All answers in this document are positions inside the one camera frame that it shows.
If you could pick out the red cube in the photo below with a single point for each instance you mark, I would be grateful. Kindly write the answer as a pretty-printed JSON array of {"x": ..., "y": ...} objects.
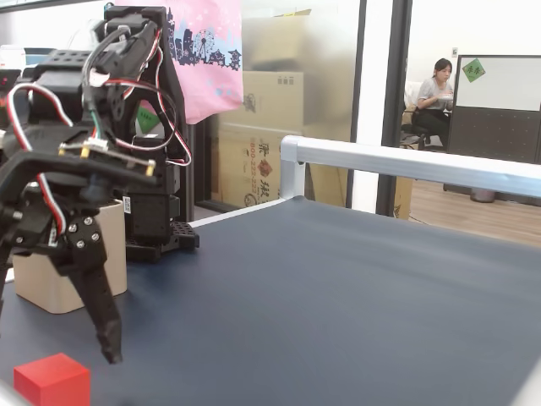
[{"x": 50, "y": 380}]

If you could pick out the beige rounded square container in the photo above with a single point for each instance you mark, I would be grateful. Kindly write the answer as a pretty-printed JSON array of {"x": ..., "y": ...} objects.
[{"x": 42, "y": 287}]

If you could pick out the green square sticker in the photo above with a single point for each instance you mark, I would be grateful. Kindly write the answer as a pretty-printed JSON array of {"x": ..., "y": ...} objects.
[
  {"x": 145, "y": 120},
  {"x": 473, "y": 69}
]

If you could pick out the cardboard box with red print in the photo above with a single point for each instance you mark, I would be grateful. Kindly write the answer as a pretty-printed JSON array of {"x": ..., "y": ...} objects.
[{"x": 249, "y": 169}]

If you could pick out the dark blue table mat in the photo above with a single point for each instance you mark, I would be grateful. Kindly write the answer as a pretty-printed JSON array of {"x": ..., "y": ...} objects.
[{"x": 317, "y": 296}]

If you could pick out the pink bag with skyline print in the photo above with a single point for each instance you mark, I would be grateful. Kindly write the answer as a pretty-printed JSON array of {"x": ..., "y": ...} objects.
[{"x": 211, "y": 84}]

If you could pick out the cardboard box with black print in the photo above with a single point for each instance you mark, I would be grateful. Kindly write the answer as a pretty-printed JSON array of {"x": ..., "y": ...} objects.
[{"x": 274, "y": 97}]

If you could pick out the plain cardboard box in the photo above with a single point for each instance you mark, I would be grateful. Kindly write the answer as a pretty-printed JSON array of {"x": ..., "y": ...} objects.
[{"x": 287, "y": 42}]

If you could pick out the black office chair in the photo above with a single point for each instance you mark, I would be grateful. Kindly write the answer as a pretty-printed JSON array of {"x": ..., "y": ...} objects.
[{"x": 416, "y": 127}]

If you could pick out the seated person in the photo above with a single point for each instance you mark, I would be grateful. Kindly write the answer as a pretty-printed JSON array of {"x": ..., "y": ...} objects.
[{"x": 431, "y": 101}]

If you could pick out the black partition with whiteboard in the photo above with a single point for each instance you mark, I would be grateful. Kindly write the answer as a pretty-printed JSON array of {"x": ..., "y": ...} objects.
[{"x": 490, "y": 131}]

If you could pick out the white metal table frame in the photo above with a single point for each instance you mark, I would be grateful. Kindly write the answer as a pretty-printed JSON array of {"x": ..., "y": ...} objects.
[{"x": 380, "y": 158}]

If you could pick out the black door frame post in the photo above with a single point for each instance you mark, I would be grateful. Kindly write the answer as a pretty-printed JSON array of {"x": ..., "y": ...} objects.
[{"x": 395, "y": 84}]

